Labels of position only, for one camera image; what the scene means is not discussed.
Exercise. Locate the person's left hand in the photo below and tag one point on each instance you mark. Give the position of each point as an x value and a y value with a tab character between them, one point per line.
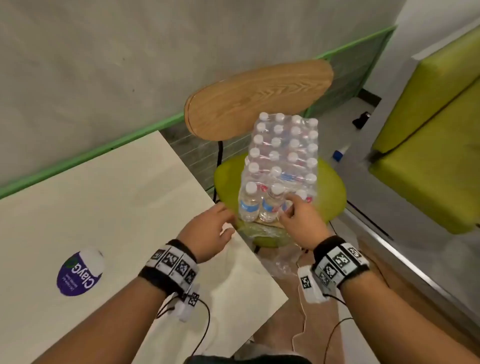
204	232

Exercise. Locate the person's right hand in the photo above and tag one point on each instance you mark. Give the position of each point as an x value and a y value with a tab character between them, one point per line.
305	225

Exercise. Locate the person's right forearm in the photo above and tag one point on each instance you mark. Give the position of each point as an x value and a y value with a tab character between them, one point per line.
393	322

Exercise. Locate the person's left forearm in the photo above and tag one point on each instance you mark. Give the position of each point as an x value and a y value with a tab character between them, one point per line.
112	330

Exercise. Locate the person's black shirt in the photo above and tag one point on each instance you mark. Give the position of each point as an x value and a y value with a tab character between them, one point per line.
225	360

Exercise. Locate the brown cardboard sheet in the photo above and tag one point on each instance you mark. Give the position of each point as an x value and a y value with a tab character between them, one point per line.
275	225

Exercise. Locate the black marker-tag wristband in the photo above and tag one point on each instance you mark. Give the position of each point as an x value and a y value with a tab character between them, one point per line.
337	260
168	262

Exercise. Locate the blue floor object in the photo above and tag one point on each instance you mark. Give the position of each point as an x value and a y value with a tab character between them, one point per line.
339	154

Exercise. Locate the white table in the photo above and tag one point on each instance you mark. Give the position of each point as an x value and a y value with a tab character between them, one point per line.
112	210

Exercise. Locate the black floor object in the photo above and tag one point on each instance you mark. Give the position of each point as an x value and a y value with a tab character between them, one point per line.
362	120

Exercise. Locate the green metal mesh fence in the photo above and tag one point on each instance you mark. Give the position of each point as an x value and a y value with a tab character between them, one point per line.
112	148

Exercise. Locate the wooden-backed green seat chair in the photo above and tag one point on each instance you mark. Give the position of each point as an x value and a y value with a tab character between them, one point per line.
255	101

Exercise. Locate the purple round sticker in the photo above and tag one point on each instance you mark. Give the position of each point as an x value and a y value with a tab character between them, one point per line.
75	277

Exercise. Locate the green upholstered sofa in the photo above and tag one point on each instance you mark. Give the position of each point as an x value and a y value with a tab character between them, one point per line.
431	168

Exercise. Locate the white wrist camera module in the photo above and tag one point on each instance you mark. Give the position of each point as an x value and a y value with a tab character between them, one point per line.
309	285
187	305

